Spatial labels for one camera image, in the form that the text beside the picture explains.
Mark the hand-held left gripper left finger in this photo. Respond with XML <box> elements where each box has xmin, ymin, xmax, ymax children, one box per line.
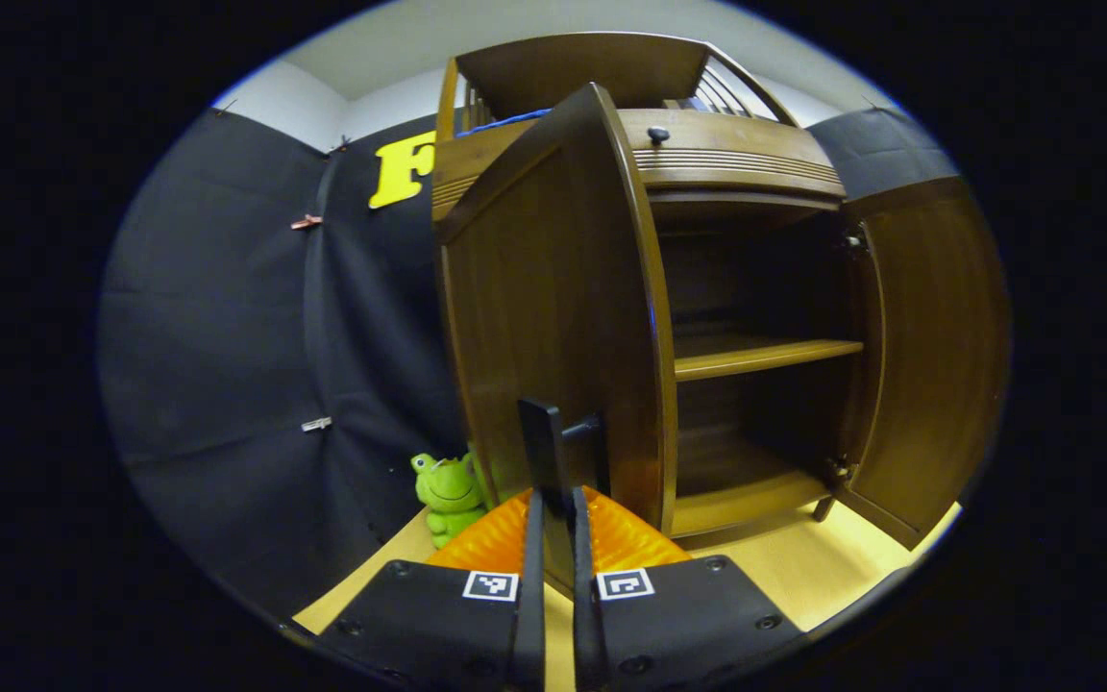
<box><xmin>321</xmin><ymin>488</ymin><xmax>547</xmax><ymax>692</ymax></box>

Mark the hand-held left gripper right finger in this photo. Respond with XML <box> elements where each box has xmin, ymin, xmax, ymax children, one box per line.
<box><xmin>571</xmin><ymin>485</ymin><xmax>809</xmax><ymax>692</ymax></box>

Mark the wooden double-door shoe cabinet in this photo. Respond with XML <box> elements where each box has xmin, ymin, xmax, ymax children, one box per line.
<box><xmin>431</xmin><ymin>32</ymin><xmax>867</xmax><ymax>541</ymax></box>

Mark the wooden door of cabinet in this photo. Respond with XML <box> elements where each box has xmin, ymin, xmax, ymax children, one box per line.
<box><xmin>827</xmin><ymin>175</ymin><xmax>1011</xmax><ymax>551</ymax></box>
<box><xmin>433</xmin><ymin>82</ymin><xmax>679</xmax><ymax>602</ymax></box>

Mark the green frog toy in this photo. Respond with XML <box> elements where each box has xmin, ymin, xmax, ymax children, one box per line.
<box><xmin>409</xmin><ymin>450</ymin><xmax>489</xmax><ymax>549</ymax></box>

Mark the black backdrop cloth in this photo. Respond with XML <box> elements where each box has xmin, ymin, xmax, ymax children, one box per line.
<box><xmin>97</xmin><ymin>106</ymin><xmax>958</xmax><ymax>626</ymax></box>

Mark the wooden drawer with black knob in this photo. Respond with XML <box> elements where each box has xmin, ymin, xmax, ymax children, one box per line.
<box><xmin>433</xmin><ymin>108</ymin><xmax>848</xmax><ymax>222</ymax></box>

